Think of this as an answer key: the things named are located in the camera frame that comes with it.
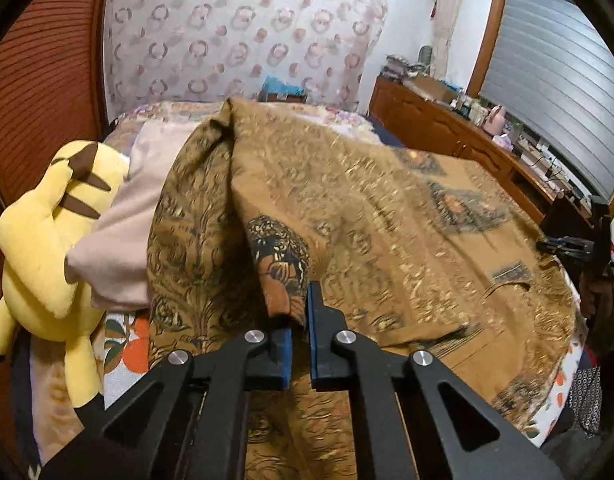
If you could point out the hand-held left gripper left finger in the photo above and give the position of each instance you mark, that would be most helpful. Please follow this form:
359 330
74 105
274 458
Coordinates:
285 360

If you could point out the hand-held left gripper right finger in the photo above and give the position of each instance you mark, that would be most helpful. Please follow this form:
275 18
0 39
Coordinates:
315 340

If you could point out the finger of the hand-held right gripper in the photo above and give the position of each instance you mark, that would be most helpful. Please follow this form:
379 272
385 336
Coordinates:
562 247

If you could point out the brown patterned garment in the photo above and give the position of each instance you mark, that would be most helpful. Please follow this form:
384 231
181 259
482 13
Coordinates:
387 210

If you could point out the pile of folded clothes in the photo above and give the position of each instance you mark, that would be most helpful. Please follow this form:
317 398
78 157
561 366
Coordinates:
404 67

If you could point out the person's right hand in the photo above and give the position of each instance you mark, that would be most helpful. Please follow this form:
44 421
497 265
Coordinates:
609 300

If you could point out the dark chair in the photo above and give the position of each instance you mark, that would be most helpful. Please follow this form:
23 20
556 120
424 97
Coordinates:
562 217

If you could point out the pink tissue box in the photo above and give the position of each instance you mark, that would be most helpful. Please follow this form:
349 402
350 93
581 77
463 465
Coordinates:
504 142

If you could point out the pink thermos bottle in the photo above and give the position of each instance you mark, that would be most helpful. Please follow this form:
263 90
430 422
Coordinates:
494 119

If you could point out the person's dark clothing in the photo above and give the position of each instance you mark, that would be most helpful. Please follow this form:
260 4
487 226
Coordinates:
612 385

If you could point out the orange floral bed sheet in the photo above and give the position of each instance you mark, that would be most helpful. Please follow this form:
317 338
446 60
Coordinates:
122 360

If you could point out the group of small bottles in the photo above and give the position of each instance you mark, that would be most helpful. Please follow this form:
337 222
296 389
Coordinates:
469 107

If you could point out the wooden sideboard cabinet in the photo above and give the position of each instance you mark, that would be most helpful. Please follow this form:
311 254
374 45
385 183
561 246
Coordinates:
437 121

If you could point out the cardboard box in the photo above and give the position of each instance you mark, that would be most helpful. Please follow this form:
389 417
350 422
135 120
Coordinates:
431 88

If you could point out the beige pillow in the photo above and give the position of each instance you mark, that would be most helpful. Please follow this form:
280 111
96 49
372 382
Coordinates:
122 232

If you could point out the pink floral quilt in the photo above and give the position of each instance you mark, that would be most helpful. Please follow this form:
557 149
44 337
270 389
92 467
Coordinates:
337 119

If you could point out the brown box with teal cloth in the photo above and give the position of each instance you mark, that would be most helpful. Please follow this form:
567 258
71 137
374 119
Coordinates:
282 91

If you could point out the white tied curtain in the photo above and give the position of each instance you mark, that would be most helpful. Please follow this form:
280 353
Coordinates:
447 20

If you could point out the yellow plush toy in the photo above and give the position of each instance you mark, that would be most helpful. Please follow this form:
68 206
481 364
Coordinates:
32 250

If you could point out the circle patterned curtain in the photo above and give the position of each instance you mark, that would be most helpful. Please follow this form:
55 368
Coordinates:
237 35

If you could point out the wooden louvered wardrobe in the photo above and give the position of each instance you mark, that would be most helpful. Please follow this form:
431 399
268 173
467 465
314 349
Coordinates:
42 85

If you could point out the wooden window frame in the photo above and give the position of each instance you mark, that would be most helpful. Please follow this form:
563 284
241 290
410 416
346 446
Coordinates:
487 35

